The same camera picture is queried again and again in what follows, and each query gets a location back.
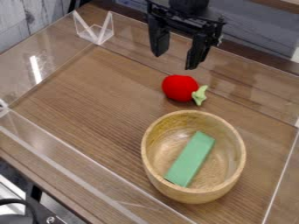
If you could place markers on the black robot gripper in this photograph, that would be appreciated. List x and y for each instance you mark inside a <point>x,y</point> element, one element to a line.
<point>189,17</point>

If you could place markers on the red plush tomato toy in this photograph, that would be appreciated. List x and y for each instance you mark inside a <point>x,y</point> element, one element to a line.
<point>184,89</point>

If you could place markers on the green rectangular block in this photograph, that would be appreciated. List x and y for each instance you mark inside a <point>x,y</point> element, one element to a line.
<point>190,159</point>

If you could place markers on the wooden bowl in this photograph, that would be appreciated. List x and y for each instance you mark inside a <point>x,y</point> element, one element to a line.
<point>165,139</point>

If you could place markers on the clear acrylic corner bracket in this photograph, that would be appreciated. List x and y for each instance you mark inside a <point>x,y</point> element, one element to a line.
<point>97,34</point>

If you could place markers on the clear acrylic enclosure wall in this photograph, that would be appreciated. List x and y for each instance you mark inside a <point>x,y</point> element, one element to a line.
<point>78,102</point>

